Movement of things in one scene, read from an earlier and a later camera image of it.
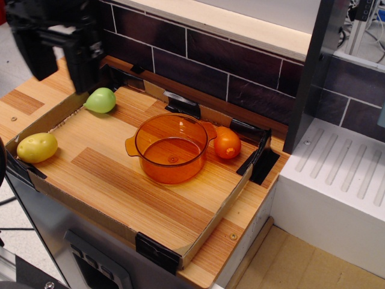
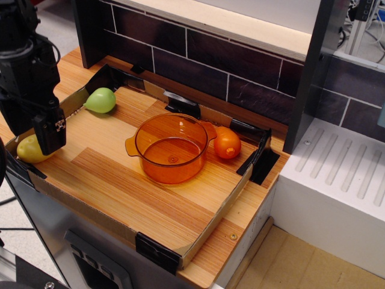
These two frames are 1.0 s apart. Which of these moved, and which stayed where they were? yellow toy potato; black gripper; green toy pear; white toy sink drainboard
Moved: black gripper
Stayed: white toy sink drainboard; green toy pear; yellow toy potato
